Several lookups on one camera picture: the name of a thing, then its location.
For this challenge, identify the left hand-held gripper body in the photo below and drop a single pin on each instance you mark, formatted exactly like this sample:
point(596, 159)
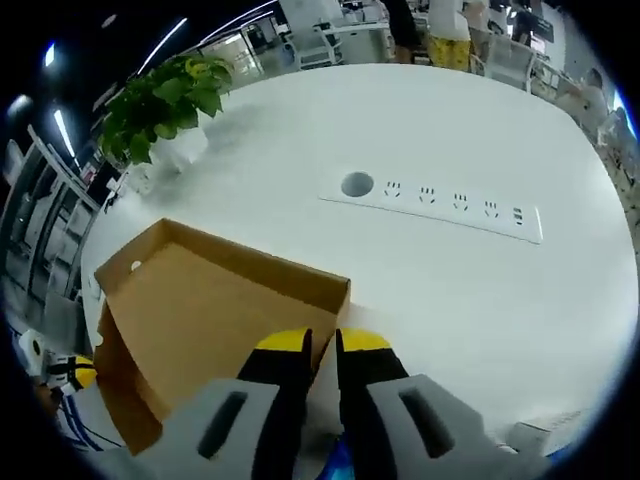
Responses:
point(34, 350)

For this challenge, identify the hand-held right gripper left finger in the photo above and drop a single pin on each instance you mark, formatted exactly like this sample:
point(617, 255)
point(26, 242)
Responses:
point(280, 380)

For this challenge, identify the white mesh office chair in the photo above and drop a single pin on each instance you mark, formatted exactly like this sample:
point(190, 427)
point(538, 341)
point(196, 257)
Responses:
point(512, 62)
point(320, 47)

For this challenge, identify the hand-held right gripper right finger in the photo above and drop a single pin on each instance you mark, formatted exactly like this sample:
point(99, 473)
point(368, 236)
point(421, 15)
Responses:
point(365, 380)

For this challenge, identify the blue soft wipes packet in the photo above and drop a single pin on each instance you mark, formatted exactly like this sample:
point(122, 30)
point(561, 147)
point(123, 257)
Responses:
point(336, 460)

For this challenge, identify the green potted plant white pot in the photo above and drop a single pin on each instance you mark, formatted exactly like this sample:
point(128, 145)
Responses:
point(160, 100)

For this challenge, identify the white built-in power strip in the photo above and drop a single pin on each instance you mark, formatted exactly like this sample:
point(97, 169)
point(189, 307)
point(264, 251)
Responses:
point(450, 205)

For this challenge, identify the brown cardboard shoe box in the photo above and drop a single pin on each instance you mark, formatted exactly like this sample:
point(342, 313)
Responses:
point(200, 300)

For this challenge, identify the grey metal shelf rack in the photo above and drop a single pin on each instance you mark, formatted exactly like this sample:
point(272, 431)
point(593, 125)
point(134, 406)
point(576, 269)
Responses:
point(45, 220)

